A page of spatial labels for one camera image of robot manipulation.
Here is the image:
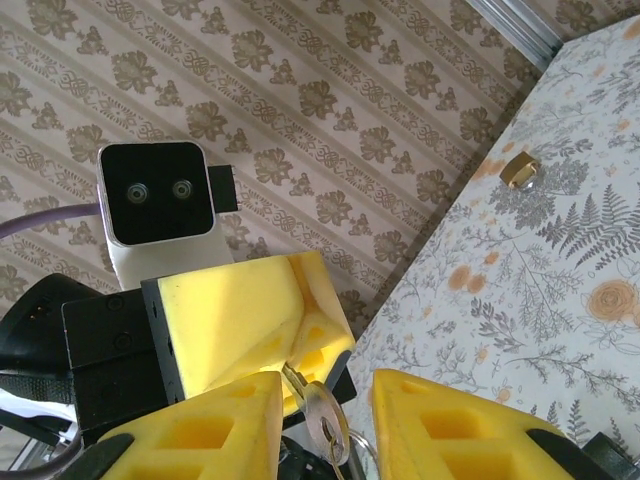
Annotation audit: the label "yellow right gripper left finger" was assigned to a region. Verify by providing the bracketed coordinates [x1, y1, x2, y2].
[97, 371, 285, 480]

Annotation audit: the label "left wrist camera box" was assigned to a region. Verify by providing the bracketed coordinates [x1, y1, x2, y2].
[95, 141, 244, 291]

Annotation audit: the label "aluminium corner post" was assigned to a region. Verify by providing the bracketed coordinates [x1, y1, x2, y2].
[467, 0, 566, 59]

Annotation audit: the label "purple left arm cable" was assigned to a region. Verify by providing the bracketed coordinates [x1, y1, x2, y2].
[0, 203, 104, 244]

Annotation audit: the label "keys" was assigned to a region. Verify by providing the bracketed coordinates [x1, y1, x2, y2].
[280, 363, 379, 480]

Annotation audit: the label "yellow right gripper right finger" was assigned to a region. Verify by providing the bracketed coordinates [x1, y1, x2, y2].
[372, 368, 609, 480]

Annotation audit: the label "brass padlock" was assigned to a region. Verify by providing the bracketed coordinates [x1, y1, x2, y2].
[498, 151, 540, 192]

